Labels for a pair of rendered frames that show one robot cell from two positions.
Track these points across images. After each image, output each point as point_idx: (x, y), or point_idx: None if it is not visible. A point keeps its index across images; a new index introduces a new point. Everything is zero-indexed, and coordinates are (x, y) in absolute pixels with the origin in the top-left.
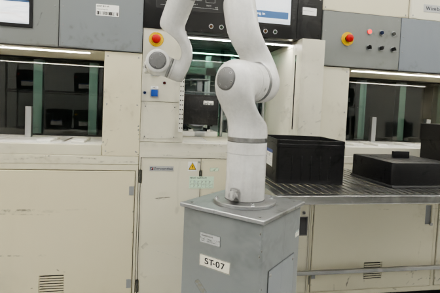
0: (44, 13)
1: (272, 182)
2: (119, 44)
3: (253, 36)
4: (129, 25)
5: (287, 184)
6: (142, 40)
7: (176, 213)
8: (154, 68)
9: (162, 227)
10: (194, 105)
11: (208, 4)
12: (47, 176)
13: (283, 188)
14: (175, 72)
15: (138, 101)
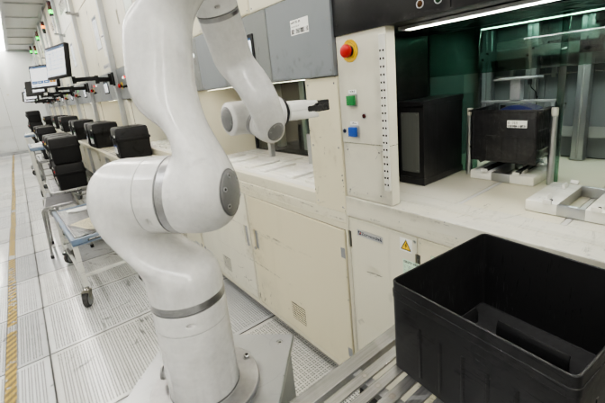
0: (260, 48)
1: (392, 357)
2: (313, 68)
3: (140, 107)
4: (319, 39)
5: (410, 381)
6: None
7: (390, 301)
8: (226, 130)
9: (376, 310)
10: (490, 129)
11: None
12: (284, 214)
13: (363, 391)
14: (254, 133)
15: (338, 142)
